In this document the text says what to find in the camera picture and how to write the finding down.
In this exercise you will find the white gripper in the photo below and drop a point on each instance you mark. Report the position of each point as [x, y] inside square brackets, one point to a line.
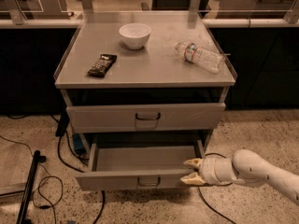
[207, 170]

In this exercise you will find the grey drawer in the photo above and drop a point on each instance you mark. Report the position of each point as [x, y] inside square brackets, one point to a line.
[153, 167]
[137, 118]

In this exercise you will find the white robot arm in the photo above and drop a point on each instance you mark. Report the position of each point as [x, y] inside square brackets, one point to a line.
[244, 168]

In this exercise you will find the grey drawer cabinet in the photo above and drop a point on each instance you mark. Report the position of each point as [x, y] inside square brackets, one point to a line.
[153, 75]

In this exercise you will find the clear plastic water bottle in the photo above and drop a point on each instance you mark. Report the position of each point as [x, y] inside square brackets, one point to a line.
[204, 58]

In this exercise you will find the black power adapter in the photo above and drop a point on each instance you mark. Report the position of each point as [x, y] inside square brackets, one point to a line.
[62, 124]

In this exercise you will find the dark snack bar packet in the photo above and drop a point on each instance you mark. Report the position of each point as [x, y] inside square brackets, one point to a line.
[102, 65]

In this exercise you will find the white ceramic bowl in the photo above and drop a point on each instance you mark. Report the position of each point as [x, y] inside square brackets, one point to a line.
[135, 35]

